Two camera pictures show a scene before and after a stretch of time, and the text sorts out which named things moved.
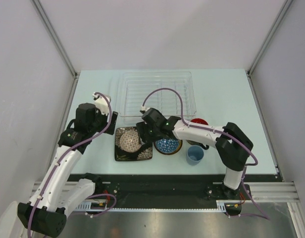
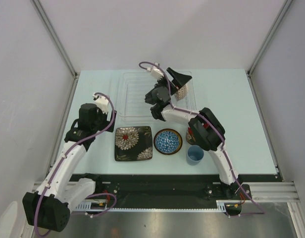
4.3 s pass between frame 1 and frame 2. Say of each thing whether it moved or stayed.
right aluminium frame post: stayed
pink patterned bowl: moved
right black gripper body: moved
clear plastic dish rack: stayed
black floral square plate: stayed
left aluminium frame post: stayed
